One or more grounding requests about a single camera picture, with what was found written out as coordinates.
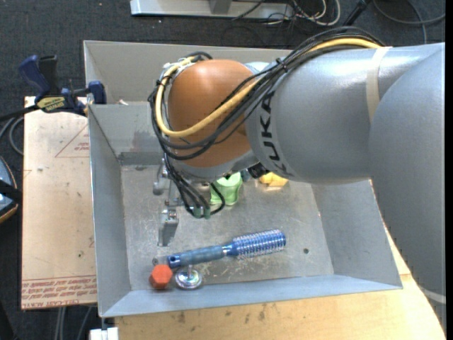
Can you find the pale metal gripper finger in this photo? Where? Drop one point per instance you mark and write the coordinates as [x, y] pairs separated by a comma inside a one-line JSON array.
[[167, 230], [159, 187]]

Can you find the orange-red hexagonal block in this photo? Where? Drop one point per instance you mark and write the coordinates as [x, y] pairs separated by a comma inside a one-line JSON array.
[[160, 277]]

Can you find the light green plastic bottle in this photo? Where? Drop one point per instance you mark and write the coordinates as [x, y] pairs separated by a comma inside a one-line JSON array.
[[230, 190]]

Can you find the silver metal disc with stem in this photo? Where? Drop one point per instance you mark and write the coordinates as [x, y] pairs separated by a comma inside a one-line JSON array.
[[188, 280]]

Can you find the blue round hairbrush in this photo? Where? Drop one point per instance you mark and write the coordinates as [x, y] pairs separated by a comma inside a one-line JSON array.
[[247, 246]]

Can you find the yellow toy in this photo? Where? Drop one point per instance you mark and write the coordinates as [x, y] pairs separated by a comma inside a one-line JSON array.
[[272, 180]]

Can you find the grey metal bin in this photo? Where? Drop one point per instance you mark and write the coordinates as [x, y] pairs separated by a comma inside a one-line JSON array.
[[276, 218]]

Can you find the brown cardboard board red print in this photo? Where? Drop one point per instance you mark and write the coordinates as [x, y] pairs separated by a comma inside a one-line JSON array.
[[56, 207]]

